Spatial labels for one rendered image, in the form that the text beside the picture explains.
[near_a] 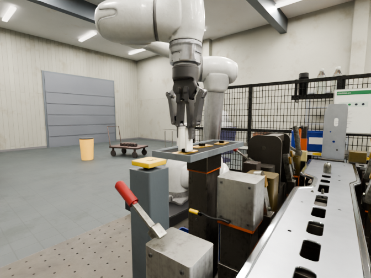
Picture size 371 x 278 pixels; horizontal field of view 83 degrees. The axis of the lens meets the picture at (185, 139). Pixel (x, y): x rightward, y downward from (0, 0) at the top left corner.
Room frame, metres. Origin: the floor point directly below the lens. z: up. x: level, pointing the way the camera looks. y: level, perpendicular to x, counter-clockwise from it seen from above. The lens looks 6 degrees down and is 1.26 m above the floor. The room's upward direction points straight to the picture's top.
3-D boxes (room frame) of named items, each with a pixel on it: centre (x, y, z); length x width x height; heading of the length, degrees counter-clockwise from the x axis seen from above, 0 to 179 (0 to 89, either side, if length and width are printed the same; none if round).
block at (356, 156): (1.22, -1.01, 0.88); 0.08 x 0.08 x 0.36; 54
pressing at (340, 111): (1.28, -0.91, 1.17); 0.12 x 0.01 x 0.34; 54
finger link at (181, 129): (0.60, 0.01, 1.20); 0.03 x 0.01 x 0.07; 143
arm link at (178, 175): (1.27, 0.04, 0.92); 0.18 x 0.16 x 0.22; 90
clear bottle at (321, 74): (1.65, -1.05, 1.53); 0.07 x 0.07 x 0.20
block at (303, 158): (1.21, -0.69, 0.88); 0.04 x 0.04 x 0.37; 54
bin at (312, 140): (1.48, -0.93, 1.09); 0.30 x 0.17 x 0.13; 61
